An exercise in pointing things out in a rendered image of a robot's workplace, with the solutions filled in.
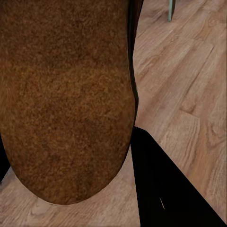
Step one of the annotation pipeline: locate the sandal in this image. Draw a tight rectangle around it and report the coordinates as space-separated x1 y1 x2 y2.
0 0 144 205

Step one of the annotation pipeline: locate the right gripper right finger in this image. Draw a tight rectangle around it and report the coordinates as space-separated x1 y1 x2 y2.
131 126 227 227

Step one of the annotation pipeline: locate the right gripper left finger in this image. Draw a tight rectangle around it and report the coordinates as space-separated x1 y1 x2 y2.
0 135 11 183

